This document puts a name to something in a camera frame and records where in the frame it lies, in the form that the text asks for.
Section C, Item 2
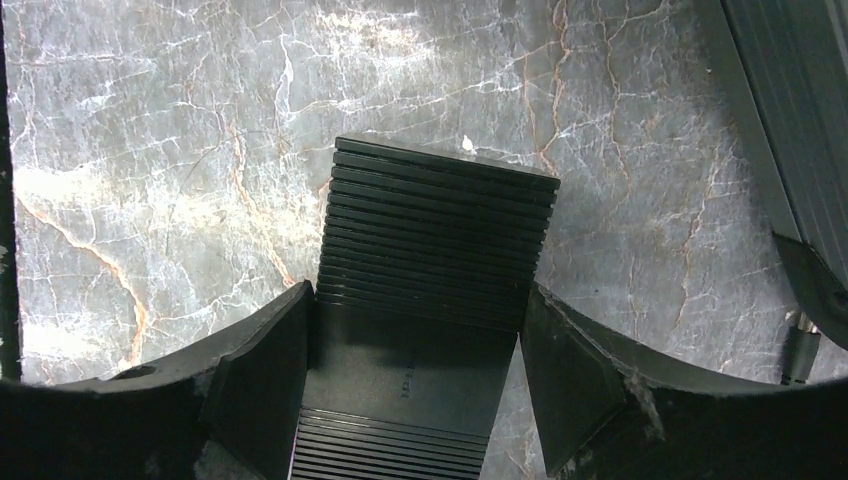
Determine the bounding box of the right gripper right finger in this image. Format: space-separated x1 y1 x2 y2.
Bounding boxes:
520 285 847 479

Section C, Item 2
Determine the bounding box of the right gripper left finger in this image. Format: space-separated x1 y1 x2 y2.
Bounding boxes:
1 281 314 479

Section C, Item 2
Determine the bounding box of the black ethernet cable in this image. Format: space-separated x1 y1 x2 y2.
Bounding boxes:
780 311 823 387

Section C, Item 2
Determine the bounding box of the black network switch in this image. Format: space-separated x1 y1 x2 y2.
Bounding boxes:
290 134 560 479

